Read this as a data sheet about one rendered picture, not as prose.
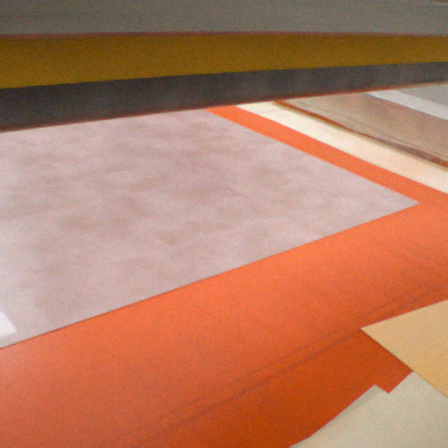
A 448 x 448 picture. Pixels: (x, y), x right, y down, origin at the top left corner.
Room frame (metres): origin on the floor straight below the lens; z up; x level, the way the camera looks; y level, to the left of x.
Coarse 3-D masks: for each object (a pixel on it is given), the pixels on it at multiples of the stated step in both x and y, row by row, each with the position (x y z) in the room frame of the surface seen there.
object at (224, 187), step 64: (64, 128) 0.41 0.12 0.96; (128, 128) 0.43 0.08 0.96; (192, 128) 0.44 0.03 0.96; (256, 128) 0.47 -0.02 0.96; (128, 192) 0.31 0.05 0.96; (192, 192) 0.32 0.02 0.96; (256, 192) 0.34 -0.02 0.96; (320, 192) 0.35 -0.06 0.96; (384, 192) 0.36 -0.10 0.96; (192, 256) 0.25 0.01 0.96; (256, 256) 0.26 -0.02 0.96; (320, 256) 0.27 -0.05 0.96; (384, 256) 0.27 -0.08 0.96; (320, 320) 0.21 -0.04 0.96; (384, 384) 0.17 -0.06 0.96
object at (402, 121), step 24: (336, 96) 0.51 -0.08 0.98; (360, 96) 0.50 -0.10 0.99; (384, 96) 0.49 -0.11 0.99; (408, 96) 0.50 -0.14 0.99; (336, 120) 0.51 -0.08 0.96; (360, 120) 0.49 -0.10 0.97; (384, 120) 0.48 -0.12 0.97; (408, 120) 0.46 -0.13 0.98; (432, 120) 0.45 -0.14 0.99; (408, 144) 0.46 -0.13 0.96; (432, 144) 0.45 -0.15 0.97
